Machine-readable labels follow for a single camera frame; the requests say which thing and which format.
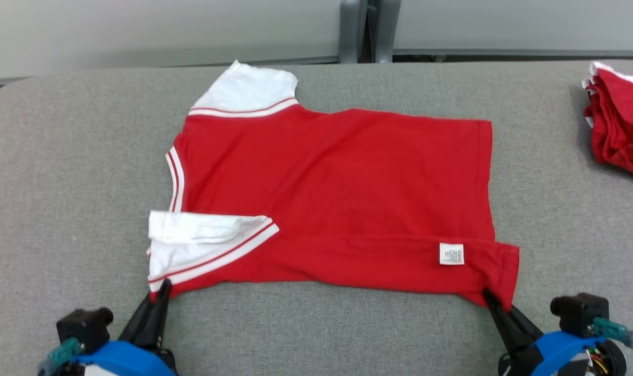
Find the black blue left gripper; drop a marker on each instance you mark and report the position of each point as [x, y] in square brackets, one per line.
[126, 363]

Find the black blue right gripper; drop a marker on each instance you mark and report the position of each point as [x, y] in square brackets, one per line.
[556, 357]

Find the red white jersey shirt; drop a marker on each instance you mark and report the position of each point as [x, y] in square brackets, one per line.
[337, 183]

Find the red shorts with white stripe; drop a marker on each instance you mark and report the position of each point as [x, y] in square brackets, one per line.
[621, 120]

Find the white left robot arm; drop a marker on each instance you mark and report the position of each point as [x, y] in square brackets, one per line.
[97, 371]

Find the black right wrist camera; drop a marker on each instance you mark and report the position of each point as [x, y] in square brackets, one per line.
[580, 313]

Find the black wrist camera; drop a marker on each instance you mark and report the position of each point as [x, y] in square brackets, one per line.
[580, 313]
[84, 326]

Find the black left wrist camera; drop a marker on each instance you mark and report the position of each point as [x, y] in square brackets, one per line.
[84, 326]

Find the teal left camera connector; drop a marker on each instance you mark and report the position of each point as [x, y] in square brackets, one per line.
[60, 355]

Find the teal camera connector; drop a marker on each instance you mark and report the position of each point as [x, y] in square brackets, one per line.
[60, 355]
[611, 330]

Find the teal right camera connector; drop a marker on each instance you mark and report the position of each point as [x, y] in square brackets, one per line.
[611, 330]

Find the grey partition post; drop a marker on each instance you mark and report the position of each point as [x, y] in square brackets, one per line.
[353, 28]

